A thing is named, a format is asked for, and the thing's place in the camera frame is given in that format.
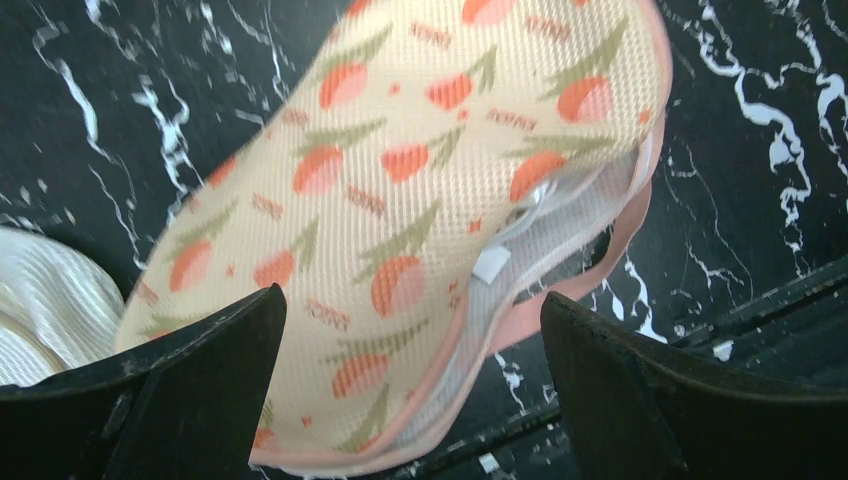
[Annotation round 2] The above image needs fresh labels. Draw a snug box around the peach patterned mesh laundry bag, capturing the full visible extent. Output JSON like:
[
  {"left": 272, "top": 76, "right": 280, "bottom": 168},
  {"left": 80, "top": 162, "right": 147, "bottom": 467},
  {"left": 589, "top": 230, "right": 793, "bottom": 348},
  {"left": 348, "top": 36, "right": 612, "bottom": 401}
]
[{"left": 115, "top": 1, "right": 671, "bottom": 477}]

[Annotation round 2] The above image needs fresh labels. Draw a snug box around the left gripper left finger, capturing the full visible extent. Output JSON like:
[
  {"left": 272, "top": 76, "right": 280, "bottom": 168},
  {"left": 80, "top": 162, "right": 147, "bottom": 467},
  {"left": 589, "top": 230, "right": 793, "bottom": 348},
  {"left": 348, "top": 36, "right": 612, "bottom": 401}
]
[{"left": 1, "top": 286, "right": 286, "bottom": 479}]

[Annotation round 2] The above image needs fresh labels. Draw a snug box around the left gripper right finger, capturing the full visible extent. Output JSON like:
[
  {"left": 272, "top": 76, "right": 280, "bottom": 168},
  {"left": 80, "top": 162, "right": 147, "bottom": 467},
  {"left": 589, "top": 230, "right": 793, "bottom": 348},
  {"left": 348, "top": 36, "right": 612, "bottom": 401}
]
[{"left": 540, "top": 293, "right": 847, "bottom": 479}]

